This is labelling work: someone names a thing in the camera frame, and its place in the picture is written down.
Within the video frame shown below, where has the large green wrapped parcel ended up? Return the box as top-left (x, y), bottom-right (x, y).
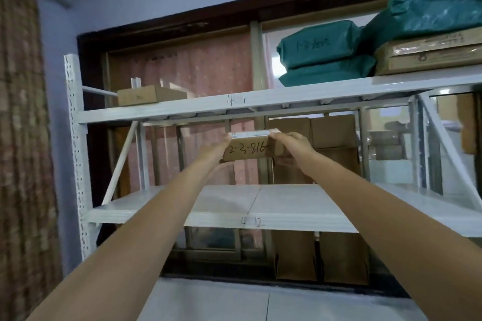
top-left (361, 0), bottom-right (482, 53)

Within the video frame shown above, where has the dark wooden window frame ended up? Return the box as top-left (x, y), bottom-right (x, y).
top-left (77, 0), bottom-right (482, 254)

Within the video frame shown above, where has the small box marked 2-3-8160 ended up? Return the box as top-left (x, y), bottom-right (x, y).
top-left (222, 128), bottom-right (285, 163)

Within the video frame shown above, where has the flattened brown carton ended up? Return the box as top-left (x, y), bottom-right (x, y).
top-left (310, 113), bottom-right (370, 287)
top-left (268, 117), bottom-right (319, 282)

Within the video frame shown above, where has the brown patterned curtain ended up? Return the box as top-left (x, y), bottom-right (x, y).
top-left (0, 0), bottom-right (63, 321)

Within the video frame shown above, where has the white metal shelving rack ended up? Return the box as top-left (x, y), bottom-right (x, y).
top-left (64, 53), bottom-right (482, 321)

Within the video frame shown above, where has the person's right forearm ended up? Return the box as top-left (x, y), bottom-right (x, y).
top-left (297, 155), bottom-right (482, 321)

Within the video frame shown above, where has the pink dotted curtain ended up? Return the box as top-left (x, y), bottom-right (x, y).
top-left (109, 33), bottom-right (254, 186)

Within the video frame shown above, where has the person's right hand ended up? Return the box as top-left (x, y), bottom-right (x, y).
top-left (269, 131), bottom-right (321, 179)

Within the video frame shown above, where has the box marked 1-3-1002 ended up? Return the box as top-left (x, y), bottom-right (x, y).
top-left (117, 85), bottom-right (188, 107)

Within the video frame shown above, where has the person's left forearm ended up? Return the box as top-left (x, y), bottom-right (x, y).
top-left (26, 158), bottom-right (226, 321)

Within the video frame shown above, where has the person's left hand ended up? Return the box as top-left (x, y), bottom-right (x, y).
top-left (201, 133), bottom-right (233, 172)

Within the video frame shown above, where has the grey sliding window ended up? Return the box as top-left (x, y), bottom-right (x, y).
top-left (105, 5), bottom-right (482, 287)

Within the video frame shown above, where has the large taped flat carton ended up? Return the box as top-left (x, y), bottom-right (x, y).
top-left (374, 27), bottom-right (482, 76)

